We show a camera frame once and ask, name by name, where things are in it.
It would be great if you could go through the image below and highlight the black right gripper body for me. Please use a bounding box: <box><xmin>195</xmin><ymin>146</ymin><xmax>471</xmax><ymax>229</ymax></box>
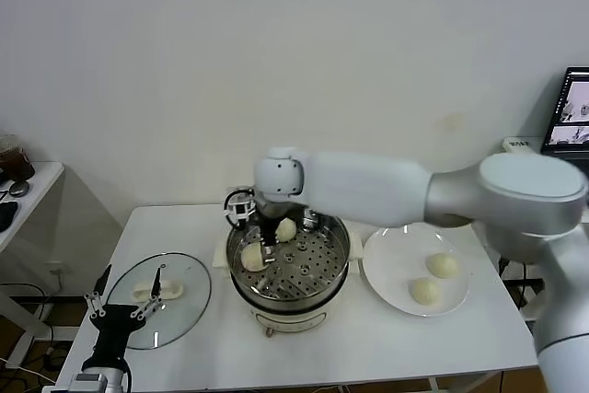
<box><xmin>255</xmin><ymin>202</ymin><xmax>285</xmax><ymax>247</ymax></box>

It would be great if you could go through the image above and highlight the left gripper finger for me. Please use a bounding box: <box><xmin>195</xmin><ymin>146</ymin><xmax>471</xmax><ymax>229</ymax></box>
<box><xmin>130</xmin><ymin>265</ymin><xmax>165</xmax><ymax>321</ymax></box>
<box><xmin>84</xmin><ymin>264</ymin><xmax>114</xmax><ymax>319</ymax></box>

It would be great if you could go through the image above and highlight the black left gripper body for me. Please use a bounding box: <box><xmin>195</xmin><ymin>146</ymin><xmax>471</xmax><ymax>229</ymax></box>
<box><xmin>89</xmin><ymin>304</ymin><xmax>144</xmax><ymax>363</ymax></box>

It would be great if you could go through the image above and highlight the white steamed baozi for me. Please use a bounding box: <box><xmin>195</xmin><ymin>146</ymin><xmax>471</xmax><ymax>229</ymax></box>
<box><xmin>408</xmin><ymin>276</ymin><xmax>442</xmax><ymax>306</ymax></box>
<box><xmin>240</xmin><ymin>245</ymin><xmax>268</xmax><ymax>272</ymax></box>
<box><xmin>274</xmin><ymin>217</ymin><xmax>298</xmax><ymax>243</ymax></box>
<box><xmin>426</xmin><ymin>252</ymin><xmax>460</xmax><ymax>280</ymax></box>

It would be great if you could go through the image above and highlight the glass lid cream handle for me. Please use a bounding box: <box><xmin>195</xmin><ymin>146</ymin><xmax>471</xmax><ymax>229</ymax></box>
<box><xmin>103</xmin><ymin>251</ymin><xmax>213</xmax><ymax>351</ymax></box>

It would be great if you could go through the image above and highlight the stainless steel steamer basket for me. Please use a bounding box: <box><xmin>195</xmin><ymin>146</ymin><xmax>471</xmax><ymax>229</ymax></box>
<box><xmin>226</xmin><ymin>199</ymin><xmax>351</xmax><ymax>309</ymax></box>

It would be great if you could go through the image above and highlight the cream electric cooker base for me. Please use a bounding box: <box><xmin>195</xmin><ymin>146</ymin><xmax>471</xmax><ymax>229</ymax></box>
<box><xmin>212</xmin><ymin>229</ymin><xmax>364</xmax><ymax>337</ymax></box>

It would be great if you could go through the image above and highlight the black pouch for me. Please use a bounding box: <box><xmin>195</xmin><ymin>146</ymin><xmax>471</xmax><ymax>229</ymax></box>
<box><xmin>0</xmin><ymin>202</ymin><xmax>19</xmax><ymax>233</ymax></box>

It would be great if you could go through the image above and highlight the white side table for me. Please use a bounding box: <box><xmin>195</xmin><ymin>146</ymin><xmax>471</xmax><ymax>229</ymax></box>
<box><xmin>0</xmin><ymin>161</ymin><xmax>65</xmax><ymax>366</ymax></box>

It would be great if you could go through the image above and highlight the white round plate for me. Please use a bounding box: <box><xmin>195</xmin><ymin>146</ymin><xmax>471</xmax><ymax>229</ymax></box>
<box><xmin>362</xmin><ymin>224</ymin><xmax>471</xmax><ymax>318</ymax></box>

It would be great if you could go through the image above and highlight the plastic cup brown drink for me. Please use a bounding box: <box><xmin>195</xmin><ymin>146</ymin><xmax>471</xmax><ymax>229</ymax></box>
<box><xmin>0</xmin><ymin>133</ymin><xmax>36</xmax><ymax>183</ymax></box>

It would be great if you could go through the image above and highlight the white laptop desk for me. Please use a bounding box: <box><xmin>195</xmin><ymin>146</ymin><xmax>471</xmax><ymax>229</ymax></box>
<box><xmin>501</xmin><ymin>136</ymin><xmax>545</xmax><ymax>157</ymax></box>

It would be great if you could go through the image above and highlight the dark open laptop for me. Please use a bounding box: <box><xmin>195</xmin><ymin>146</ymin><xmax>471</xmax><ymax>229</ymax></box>
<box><xmin>540</xmin><ymin>65</ymin><xmax>589</xmax><ymax>158</ymax></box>

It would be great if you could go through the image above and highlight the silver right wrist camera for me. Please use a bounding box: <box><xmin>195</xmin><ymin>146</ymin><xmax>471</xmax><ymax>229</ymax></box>
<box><xmin>227</xmin><ymin>199</ymin><xmax>254</xmax><ymax>228</ymax></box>

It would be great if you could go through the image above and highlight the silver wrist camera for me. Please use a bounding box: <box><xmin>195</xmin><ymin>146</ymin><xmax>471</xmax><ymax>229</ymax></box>
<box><xmin>68</xmin><ymin>372</ymin><xmax>110</xmax><ymax>393</ymax></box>
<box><xmin>227</xmin><ymin>199</ymin><xmax>254</xmax><ymax>228</ymax></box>

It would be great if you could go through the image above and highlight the white wall power outlet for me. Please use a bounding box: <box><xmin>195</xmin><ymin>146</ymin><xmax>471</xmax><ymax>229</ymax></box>
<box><xmin>44</xmin><ymin>261</ymin><xmax>70</xmax><ymax>294</ymax></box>

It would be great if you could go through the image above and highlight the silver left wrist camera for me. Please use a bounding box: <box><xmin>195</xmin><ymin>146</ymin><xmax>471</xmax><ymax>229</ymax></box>
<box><xmin>68</xmin><ymin>372</ymin><xmax>110</xmax><ymax>393</ymax></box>

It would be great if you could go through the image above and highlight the black floor cable bundle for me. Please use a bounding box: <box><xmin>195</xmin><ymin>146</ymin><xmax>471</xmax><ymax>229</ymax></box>
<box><xmin>41</xmin><ymin>347</ymin><xmax>71</xmax><ymax>375</ymax></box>

